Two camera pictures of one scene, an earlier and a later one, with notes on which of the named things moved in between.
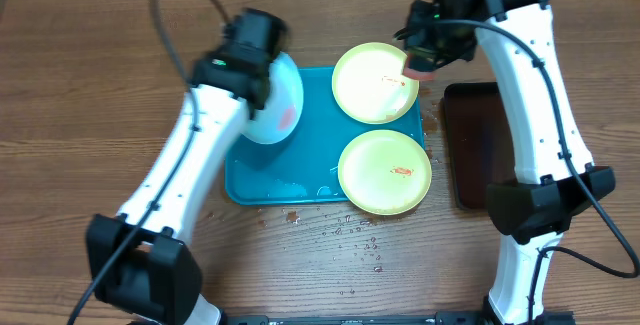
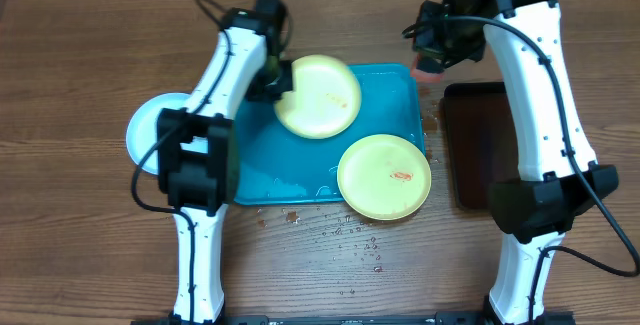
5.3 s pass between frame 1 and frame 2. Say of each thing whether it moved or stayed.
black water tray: stayed
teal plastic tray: stayed
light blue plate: moved
